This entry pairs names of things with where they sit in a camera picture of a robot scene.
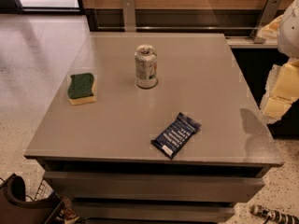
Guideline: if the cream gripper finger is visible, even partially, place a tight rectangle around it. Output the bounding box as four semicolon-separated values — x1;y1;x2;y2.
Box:
262;97;292;119
270;60;299;102

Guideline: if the silver 7up soda can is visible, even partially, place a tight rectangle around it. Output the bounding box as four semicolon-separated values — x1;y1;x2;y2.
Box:
135;44;158;89

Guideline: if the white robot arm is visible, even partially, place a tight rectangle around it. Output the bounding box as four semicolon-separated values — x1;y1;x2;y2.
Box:
260;0;299;124

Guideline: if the dark blue snack wrapper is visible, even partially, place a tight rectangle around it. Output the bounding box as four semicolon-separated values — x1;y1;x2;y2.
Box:
150;113;201;160

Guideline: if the grey drawer cabinet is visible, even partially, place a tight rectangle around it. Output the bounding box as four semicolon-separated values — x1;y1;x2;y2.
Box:
25;33;282;224

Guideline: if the green and yellow sponge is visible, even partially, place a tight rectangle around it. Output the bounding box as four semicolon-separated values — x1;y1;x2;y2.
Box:
67;73;96;105

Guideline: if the right metal wall bracket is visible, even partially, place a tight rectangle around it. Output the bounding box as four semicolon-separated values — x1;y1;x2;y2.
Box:
250;0;282;44

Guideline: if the metal wall bracket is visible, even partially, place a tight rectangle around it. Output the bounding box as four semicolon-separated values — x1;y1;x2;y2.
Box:
250;0;282;44
121;0;136;32

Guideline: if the black and white striped cable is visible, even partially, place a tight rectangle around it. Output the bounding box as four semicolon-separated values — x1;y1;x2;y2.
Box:
250;203;299;224

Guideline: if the left metal wall bracket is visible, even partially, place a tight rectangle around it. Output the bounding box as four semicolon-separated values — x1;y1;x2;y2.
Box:
121;0;136;32

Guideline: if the wire basket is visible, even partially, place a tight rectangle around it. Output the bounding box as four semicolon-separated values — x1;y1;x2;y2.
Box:
34;180;53;201

